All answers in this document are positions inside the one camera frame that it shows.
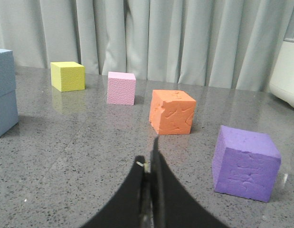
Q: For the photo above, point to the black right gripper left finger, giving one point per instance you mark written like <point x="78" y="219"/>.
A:
<point x="123" y="209"/>

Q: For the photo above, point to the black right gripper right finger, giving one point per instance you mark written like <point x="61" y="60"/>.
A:
<point x="173" y="207"/>

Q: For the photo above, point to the smooth light blue foam block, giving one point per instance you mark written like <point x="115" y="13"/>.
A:
<point x="8" y="112"/>

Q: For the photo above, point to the textured light blue foam block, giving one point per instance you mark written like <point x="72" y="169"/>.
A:
<point x="7" y="72"/>

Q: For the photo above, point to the purple foam block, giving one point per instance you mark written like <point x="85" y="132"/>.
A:
<point x="245" y="164"/>

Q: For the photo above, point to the dented orange foam block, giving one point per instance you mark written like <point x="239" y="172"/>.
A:
<point x="171" y="112"/>

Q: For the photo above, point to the pink foam block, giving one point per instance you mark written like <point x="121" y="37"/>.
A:
<point x="121" y="88"/>

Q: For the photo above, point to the yellow foam block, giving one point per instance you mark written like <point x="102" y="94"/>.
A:
<point x="67" y="76"/>

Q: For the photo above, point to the white rounded appliance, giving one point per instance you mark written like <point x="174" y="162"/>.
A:
<point x="282" y="80"/>

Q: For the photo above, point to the grey pleated curtain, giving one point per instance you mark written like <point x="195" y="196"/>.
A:
<point x="219" y="43"/>

